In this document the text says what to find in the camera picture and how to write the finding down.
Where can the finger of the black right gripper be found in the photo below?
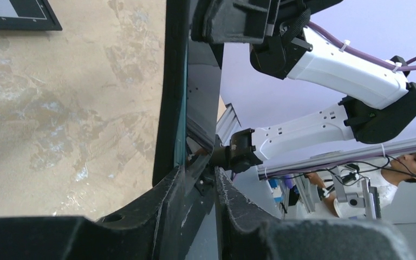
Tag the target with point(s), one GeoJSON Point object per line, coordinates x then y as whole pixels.
{"type": "Point", "coordinates": [233, 21]}

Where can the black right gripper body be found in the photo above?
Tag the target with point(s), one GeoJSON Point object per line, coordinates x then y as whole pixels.
{"type": "Point", "coordinates": [293, 16]}

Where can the overhead camera on mount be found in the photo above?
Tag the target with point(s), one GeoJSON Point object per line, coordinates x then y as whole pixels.
{"type": "Point", "coordinates": [353, 194]}

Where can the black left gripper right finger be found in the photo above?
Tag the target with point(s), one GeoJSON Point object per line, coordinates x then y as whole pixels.
{"type": "Point", "coordinates": [246, 231]}

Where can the aluminium frame rail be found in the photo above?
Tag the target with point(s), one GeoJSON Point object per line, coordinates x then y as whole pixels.
{"type": "Point", "coordinates": [331, 159]}

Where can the person in white shirt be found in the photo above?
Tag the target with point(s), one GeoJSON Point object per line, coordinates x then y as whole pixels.
{"type": "Point", "coordinates": [387, 181]}

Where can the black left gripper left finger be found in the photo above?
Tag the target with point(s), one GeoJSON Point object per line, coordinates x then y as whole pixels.
{"type": "Point", "coordinates": [135, 231]}

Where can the black white chessboard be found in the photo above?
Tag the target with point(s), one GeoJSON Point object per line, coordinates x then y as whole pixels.
{"type": "Point", "coordinates": [28, 15]}

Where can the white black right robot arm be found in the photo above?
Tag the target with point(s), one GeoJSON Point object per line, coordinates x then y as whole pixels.
{"type": "Point", "coordinates": [377, 100]}

